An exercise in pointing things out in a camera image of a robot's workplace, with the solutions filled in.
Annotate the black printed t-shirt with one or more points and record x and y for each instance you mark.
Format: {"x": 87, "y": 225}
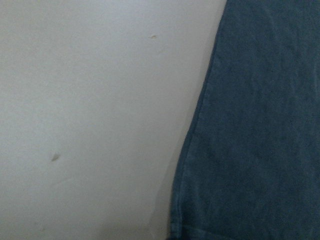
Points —
{"x": 249, "y": 168}

